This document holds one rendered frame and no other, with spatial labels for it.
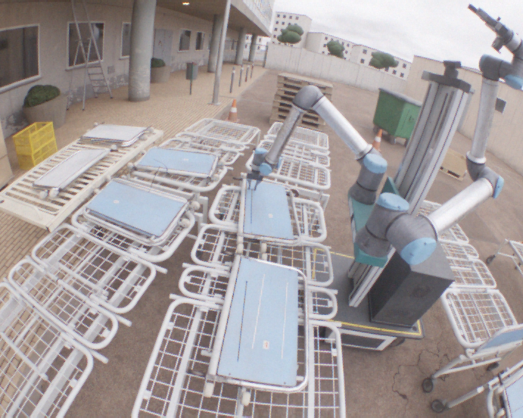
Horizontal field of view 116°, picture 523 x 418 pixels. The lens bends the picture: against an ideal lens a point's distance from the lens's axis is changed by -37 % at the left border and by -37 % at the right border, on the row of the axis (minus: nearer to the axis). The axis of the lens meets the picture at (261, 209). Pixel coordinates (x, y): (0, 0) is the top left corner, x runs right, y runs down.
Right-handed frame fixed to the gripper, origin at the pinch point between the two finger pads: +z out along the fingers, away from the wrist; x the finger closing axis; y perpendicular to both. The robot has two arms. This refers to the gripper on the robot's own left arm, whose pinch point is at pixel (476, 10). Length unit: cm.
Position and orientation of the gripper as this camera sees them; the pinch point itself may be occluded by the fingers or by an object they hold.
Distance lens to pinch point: 125.2
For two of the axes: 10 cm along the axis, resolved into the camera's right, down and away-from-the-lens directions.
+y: 2.1, -4.9, -8.4
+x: -3.9, 7.5, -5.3
